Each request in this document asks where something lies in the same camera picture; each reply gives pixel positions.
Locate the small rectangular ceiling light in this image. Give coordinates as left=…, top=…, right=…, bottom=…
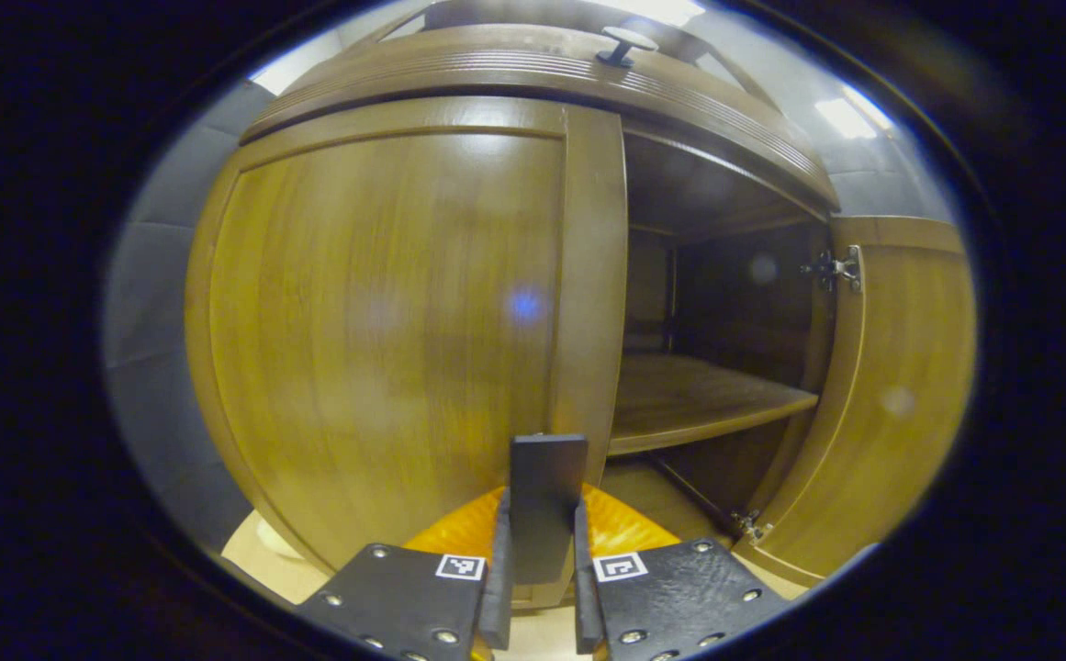
left=815, top=87, right=892, bottom=140

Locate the wooden double-door shoe cabinet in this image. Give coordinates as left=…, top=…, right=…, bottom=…
left=185, top=0, right=979, bottom=611

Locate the black round drawer knob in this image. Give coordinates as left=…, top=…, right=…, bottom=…
left=597, top=26, right=660, bottom=68

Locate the wooden cabinet door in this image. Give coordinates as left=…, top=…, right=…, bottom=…
left=733, top=216, right=979, bottom=588
left=185, top=96, right=630, bottom=607

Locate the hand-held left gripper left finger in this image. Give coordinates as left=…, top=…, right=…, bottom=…
left=294, top=487, right=515, bottom=661

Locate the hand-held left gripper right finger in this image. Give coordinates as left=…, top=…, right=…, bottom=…
left=572, top=484, right=791, bottom=661

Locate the metal door hinge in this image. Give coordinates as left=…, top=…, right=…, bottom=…
left=801, top=246, right=864, bottom=295
left=730, top=510, right=774, bottom=543

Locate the wooden inner shelf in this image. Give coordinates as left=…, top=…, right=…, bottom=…
left=608, top=353, right=820, bottom=457

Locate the black door handle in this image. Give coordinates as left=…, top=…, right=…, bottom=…
left=508, top=434, right=589, bottom=586

